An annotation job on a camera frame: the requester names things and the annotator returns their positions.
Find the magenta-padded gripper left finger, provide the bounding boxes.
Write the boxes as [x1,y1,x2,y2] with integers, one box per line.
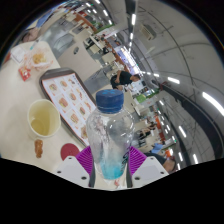
[54,145,98,189]

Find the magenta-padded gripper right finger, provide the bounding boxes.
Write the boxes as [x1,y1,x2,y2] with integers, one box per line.
[125,145,169,189]

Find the clear blue-capped water bottle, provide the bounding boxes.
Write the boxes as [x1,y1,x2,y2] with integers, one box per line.
[85,88,136,183]

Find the flat round red coaster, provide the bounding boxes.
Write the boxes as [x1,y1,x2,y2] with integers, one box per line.
[60,142,81,162]

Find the brown tray with paper liner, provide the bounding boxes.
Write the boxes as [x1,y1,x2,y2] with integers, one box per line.
[38,68,98,148]

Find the beige chair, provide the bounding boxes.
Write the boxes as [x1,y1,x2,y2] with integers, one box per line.
[64,39,104,81]
[122,89,136,116]

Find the ceiling lights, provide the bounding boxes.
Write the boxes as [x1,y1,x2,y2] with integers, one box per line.
[84,0,224,171]

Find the small red sauce packet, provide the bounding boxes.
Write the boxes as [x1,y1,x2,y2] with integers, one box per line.
[18,65,32,82]

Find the food wrapper with fries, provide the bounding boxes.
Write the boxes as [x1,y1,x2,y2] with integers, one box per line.
[24,49,54,72]

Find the group of beige chairs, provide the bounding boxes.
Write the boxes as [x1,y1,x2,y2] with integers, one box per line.
[63,9,158,114]

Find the white paper receipt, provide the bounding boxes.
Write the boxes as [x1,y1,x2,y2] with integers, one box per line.
[10,44,27,64]

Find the ceiling air conditioner unit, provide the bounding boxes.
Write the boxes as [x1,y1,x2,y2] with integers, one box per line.
[139,23,157,42]

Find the cream mug with brown handle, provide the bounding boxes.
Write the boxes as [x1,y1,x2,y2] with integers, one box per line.
[27,98,62,159]

